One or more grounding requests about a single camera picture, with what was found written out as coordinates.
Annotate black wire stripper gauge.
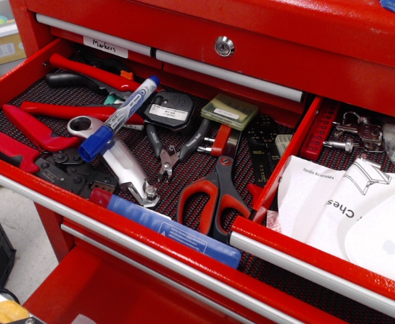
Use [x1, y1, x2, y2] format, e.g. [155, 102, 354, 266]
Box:
[245, 114, 281, 188]

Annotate clear green plastic case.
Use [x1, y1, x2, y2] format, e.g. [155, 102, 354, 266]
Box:
[201, 94, 259, 131]

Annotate small white connector block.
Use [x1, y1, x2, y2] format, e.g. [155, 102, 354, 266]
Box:
[275, 134, 293, 157]

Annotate red handled small tool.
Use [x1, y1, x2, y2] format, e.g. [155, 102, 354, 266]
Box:
[197, 124, 232, 157]

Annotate small grey flush cutters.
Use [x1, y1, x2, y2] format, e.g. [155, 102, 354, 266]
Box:
[145, 117, 212, 184]

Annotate silver keys on ring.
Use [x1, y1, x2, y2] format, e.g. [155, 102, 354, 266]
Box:
[335, 111, 384, 153]

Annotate right open red drawer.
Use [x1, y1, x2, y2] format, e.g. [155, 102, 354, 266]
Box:
[229, 97, 395, 318]

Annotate white instruction paper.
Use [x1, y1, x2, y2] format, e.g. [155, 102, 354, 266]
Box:
[278, 156, 395, 259]

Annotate red drill bit holder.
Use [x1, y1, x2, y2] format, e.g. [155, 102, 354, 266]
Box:
[299, 99, 340, 161]

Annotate red handled cable cutter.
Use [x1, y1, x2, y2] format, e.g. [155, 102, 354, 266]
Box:
[20, 91, 196, 136]

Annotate left open red drawer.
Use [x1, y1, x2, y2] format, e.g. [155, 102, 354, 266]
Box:
[0, 37, 323, 324]

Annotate red black handled pliers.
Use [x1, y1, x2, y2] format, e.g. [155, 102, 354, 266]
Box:
[45, 53, 140, 99]

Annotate blue dry erase marker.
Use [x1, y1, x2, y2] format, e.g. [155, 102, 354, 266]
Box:
[78, 76, 160, 162]

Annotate open red drawer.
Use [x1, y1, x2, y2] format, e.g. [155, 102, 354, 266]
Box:
[0, 37, 323, 324]
[229, 97, 395, 318]

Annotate silver cable stripping tool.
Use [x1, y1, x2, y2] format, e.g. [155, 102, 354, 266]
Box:
[67, 116, 159, 208]

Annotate blue plastic pouch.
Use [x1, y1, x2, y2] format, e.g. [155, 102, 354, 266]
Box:
[89, 188, 242, 269]

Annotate red black scissors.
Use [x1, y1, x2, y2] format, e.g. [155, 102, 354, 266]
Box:
[176, 155, 251, 243]

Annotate red tool chest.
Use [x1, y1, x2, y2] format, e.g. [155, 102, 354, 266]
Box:
[8, 0, 395, 324]

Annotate silver bolt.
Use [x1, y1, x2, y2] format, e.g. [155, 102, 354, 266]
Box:
[323, 138, 359, 153]

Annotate white markers label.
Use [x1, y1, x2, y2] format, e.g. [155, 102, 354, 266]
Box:
[83, 36, 128, 58]

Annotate white apple mouse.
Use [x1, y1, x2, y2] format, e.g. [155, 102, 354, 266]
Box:
[344, 194, 395, 281]

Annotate red handled crimping tool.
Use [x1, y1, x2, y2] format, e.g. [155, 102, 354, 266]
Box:
[0, 104, 119, 200]

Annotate silver cabinet lock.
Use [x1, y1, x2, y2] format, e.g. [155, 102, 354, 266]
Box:
[215, 36, 235, 57]

